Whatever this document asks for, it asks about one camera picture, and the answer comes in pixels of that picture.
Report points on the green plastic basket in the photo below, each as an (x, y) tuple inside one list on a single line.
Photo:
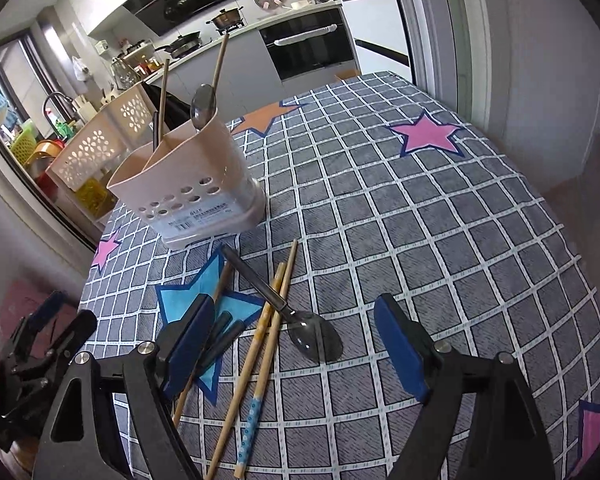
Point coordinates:
[(24, 145)]

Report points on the long bamboo chopstick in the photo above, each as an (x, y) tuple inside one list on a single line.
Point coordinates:
[(219, 61)]

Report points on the beige flower-pattern storage basket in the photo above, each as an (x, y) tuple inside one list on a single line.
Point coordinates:
[(119, 127)]

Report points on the black frying pan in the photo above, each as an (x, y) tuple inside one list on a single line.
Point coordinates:
[(182, 45)]

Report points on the copper cooking pot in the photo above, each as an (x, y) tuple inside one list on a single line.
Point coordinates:
[(227, 20)]

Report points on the black kitchen faucet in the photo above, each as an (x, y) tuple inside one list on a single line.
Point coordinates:
[(57, 107)]

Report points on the dark brown wooden chopstick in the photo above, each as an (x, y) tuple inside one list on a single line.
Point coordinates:
[(162, 103)]

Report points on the pink perforated utensil holder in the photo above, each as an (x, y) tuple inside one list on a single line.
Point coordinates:
[(195, 184)]

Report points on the built-in black oven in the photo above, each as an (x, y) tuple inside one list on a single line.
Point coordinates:
[(309, 42)]

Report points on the black chopstick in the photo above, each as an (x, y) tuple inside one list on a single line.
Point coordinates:
[(215, 338), (228, 338)]

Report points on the grey checkered star tablecloth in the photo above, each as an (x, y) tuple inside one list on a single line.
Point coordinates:
[(374, 187)]

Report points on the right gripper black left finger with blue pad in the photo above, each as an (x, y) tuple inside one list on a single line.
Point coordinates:
[(81, 438)]

